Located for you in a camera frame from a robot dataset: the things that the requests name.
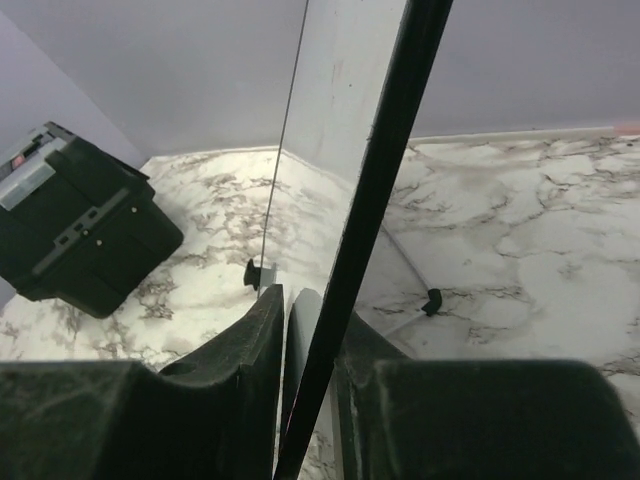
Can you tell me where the black whiteboard stand foot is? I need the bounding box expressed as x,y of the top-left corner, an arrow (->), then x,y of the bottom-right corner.
382,227 -> 444,326
243,259 -> 277,292

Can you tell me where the white dry-erase whiteboard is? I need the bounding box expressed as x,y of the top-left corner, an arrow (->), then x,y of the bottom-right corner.
261,1 -> 451,479

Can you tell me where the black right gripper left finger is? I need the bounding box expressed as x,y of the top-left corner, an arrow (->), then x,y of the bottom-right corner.
1,285 -> 284,479

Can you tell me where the black plastic toolbox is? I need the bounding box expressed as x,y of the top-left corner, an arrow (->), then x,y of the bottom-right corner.
1,122 -> 184,318

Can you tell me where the black whiteboard stand foot left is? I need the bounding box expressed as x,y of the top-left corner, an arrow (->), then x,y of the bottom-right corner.
243,259 -> 277,292

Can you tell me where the black whiteboard stand foot right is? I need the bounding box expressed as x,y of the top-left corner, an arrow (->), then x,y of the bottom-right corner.
382,227 -> 444,326

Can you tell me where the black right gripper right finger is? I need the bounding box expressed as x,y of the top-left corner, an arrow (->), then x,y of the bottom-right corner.
334,316 -> 639,479

